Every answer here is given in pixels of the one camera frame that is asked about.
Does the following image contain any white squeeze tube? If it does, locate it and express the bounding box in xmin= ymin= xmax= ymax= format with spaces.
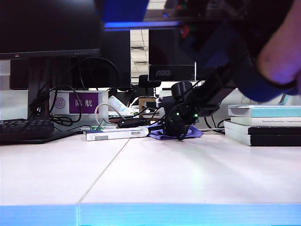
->
xmin=108 ymin=95 xmax=129 ymax=113

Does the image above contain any purple white name sign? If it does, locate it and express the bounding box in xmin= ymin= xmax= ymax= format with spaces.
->
xmin=49 ymin=90 xmax=109 ymax=116

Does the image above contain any black round wrist camera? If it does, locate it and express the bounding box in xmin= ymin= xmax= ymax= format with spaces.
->
xmin=170 ymin=81 xmax=193 ymax=102

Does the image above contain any black cable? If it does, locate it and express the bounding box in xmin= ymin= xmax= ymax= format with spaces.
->
xmin=49 ymin=85 xmax=82 ymax=126
xmin=62 ymin=56 xmax=119 ymax=91
xmin=203 ymin=116 xmax=226 ymax=132

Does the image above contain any teal spined book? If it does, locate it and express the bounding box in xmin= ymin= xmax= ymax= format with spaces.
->
xmin=227 ymin=105 xmax=301 ymax=119

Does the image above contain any green spined book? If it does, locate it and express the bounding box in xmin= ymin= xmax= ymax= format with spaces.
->
xmin=108 ymin=114 xmax=140 ymax=119

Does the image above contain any dark monitor rear panel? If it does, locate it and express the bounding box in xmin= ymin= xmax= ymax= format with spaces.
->
xmin=101 ymin=28 xmax=131 ymax=89

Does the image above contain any black USB hub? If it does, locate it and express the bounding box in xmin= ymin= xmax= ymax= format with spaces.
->
xmin=117 ymin=119 xmax=147 ymax=129

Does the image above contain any purple microfibre rag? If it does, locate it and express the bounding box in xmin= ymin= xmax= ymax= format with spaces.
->
xmin=147 ymin=124 xmax=204 ymax=140

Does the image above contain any blue white medicine box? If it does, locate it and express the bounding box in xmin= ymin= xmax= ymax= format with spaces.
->
xmin=83 ymin=127 xmax=149 ymax=142

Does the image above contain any small green white box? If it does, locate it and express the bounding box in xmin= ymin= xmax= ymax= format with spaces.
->
xmin=90 ymin=126 xmax=118 ymax=131

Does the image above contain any black computer keyboard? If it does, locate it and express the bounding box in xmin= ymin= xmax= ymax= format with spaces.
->
xmin=0 ymin=119 xmax=55 ymax=142

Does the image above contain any beige looped cable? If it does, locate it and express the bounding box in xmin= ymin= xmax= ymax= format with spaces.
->
xmin=94 ymin=103 xmax=132 ymax=129

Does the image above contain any pale pink blurred forearm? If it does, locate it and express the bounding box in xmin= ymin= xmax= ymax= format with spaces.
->
xmin=257 ymin=9 xmax=301 ymax=86

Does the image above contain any black monitor with mirrored logo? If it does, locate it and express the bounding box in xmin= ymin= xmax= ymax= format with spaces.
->
xmin=148 ymin=29 xmax=197 ymax=82

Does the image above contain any black monitor stand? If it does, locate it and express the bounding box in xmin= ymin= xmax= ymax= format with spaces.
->
xmin=27 ymin=58 xmax=51 ymax=123

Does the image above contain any black framed monitor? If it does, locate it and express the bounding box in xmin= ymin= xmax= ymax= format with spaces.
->
xmin=0 ymin=0 xmax=102 ymax=61

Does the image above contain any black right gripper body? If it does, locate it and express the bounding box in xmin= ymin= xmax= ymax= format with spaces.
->
xmin=164 ymin=98 xmax=200 ymax=129

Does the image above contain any white spined book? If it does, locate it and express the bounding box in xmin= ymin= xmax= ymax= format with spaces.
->
xmin=230 ymin=117 xmax=301 ymax=128

